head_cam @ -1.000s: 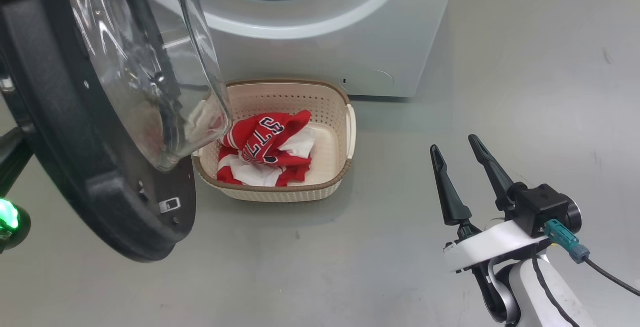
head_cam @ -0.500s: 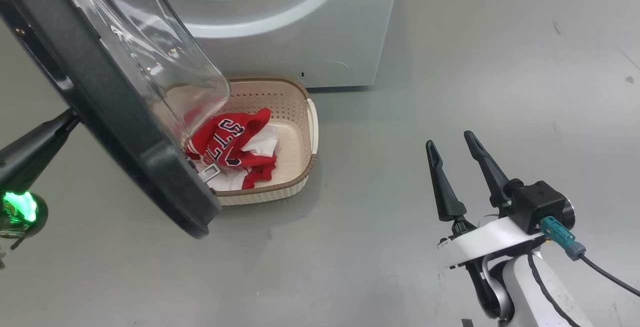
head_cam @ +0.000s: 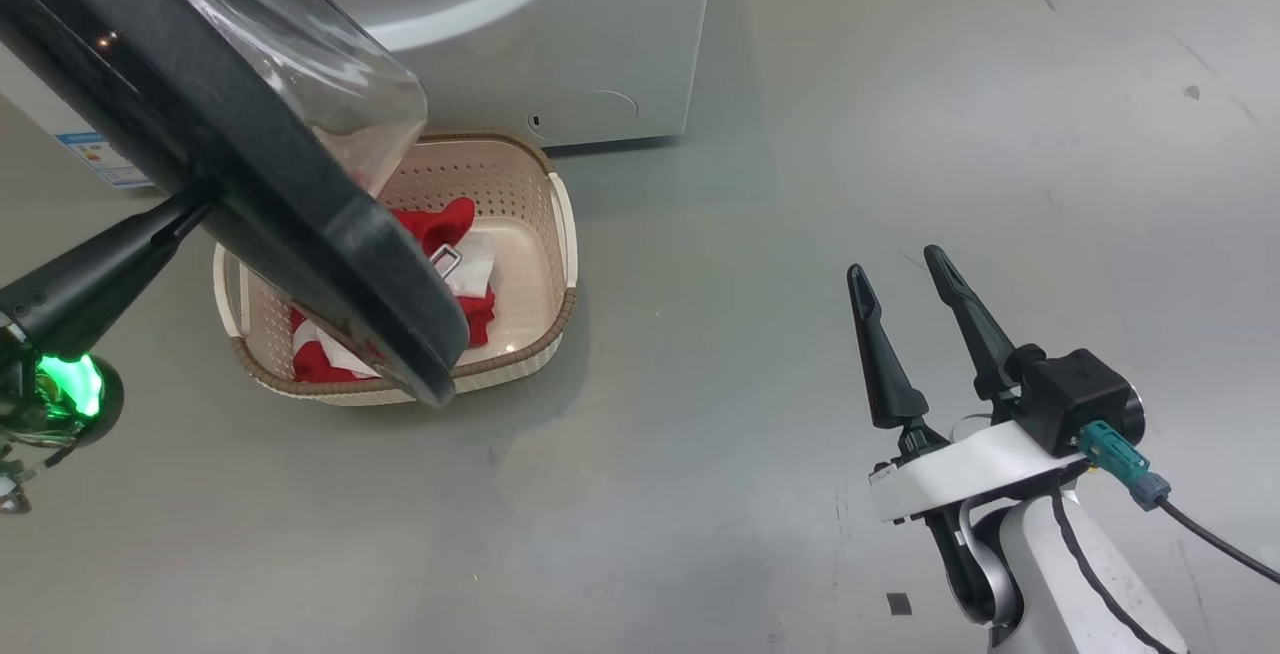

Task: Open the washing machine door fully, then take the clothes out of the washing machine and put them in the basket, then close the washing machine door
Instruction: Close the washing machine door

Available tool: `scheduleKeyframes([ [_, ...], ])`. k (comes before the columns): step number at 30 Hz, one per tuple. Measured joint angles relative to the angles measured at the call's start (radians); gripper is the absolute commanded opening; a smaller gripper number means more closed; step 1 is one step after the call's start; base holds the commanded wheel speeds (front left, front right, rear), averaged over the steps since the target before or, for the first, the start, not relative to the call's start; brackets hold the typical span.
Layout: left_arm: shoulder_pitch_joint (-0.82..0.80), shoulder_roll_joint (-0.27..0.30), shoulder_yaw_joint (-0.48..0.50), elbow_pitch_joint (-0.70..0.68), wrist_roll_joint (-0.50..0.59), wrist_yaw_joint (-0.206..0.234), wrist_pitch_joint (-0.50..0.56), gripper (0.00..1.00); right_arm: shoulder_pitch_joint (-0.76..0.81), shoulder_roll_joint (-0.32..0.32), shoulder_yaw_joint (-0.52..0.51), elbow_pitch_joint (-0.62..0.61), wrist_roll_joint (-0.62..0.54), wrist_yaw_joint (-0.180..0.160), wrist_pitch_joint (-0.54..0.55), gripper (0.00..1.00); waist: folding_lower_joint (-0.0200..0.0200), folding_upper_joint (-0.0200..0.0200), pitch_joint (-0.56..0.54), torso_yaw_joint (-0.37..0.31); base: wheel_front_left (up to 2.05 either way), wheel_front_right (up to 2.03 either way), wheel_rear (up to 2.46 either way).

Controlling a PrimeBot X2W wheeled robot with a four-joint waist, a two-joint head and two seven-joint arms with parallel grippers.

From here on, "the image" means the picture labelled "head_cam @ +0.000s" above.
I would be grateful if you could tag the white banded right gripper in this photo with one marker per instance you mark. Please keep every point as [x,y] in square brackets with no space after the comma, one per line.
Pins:
[960,474]

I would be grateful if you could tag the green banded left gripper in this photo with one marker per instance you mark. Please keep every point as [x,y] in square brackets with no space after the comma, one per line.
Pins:
[70,394]

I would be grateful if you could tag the black rimmed glass washer door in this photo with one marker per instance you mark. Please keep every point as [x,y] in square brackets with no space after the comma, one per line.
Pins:
[250,164]

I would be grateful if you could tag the red and white garment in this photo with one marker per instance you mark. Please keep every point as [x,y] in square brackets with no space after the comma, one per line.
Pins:
[315,359]

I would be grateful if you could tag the cream perforated laundry basket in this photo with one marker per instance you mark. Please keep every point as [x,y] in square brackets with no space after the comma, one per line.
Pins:
[520,234]

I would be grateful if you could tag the white front-load washing machine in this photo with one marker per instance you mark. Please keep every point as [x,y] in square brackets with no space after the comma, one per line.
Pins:
[600,34]

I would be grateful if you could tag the blue energy label sticker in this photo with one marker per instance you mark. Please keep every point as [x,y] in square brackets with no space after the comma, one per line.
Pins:
[105,162]

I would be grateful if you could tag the small black floor marker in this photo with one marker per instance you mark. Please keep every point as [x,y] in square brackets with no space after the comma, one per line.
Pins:
[899,604]

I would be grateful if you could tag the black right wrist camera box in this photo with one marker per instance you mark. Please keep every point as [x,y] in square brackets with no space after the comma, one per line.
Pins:
[1075,399]

